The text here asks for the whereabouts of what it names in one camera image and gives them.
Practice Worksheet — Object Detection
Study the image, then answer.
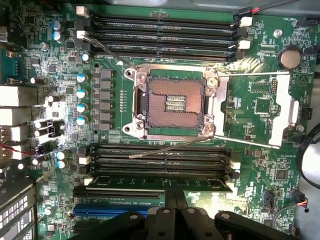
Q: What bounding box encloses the silver coin battery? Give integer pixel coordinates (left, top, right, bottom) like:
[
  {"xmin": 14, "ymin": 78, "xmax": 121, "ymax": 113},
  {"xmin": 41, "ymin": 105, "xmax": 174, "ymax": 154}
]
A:
[{"xmin": 279, "ymin": 46, "xmax": 303, "ymax": 71}]

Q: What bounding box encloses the CPU socket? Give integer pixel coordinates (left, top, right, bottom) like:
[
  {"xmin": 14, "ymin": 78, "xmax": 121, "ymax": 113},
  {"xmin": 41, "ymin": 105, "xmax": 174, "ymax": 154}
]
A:
[{"xmin": 123, "ymin": 63, "xmax": 221, "ymax": 140}]

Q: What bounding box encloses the green motherboard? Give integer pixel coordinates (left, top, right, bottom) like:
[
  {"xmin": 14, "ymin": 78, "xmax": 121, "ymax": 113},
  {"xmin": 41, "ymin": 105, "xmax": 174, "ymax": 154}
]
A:
[{"xmin": 0, "ymin": 2, "xmax": 320, "ymax": 240}]

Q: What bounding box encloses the red black wire with plug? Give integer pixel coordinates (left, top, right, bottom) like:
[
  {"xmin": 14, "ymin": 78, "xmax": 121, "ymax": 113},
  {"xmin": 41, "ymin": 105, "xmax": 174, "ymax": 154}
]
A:
[{"xmin": 232, "ymin": 0, "xmax": 301, "ymax": 21}]

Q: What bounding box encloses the grey metal PC case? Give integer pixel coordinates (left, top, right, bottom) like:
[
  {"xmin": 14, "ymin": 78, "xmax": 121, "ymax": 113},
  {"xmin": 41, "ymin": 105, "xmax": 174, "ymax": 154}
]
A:
[{"xmin": 0, "ymin": 0, "xmax": 320, "ymax": 240}]

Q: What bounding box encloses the silver socket cover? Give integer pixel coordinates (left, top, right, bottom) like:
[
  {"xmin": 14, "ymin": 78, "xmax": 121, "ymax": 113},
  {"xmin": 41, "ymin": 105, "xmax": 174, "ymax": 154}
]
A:
[{"xmin": 207, "ymin": 66, "xmax": 300, "ymax": 150}]

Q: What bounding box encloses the blue expansion slot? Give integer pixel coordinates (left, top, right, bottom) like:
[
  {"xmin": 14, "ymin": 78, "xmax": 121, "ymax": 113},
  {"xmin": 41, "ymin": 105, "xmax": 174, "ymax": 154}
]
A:
[{"xmin": 72, "ymin": 203, "xmax": 149, "ymax": 219}]

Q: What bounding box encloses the thin steel locking lever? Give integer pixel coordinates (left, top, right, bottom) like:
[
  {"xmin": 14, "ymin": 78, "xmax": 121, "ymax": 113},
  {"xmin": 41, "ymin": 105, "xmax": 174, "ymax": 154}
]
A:
[
  {"xmin": 83, "ymin": 34, "xmax": 141, "ymax": 73},
  {"xmin": 128, "ymin": 135, "xmax": 216, "ymax": 159}
]

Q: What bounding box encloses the short black expansion slot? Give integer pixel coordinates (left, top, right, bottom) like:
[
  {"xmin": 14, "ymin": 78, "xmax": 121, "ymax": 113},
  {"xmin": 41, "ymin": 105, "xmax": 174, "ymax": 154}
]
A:
[{"xmin": 73, "ymin": 219, "xmax": 96, "ymax": 233}]

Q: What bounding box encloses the long black expansion slot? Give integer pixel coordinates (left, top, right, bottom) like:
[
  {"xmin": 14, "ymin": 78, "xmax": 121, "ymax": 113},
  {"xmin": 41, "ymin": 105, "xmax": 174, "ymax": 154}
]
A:
[{"xmin": 72, "ymin": 185, "xmax": 161, "ymax": 200}]

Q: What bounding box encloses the thin red wire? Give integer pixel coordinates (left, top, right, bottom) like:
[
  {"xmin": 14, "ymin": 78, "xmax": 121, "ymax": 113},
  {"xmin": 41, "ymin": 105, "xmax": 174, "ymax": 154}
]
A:
[{"xmin": 0, "ymin": 142, "xmax": 35, "ymax": 155}]

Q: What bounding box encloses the silver rear port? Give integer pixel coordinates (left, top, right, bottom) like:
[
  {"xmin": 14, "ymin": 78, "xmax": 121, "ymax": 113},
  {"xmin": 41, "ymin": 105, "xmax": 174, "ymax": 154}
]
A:
[
  {"xmin": 0, "ymin": 106, "xmax": 33, "ymax": 127},
  {"xmin": 0, "ymin": 85, "xmax": 39, "ymax": 108},
  {"xmin": 0, "ymin": 144, "xmax": 27, "ymax": 162},
  {"xmin": 0, "ymin": 125, "xmax": 31, "ymax": 146}
]

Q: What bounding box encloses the thick black wire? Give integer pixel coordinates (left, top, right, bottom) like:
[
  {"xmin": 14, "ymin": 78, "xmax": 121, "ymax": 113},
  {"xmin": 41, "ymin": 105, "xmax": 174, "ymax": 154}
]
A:
[{"xmin": 296, "ymin": 121, "xmax": 320, "ymax": 187}]

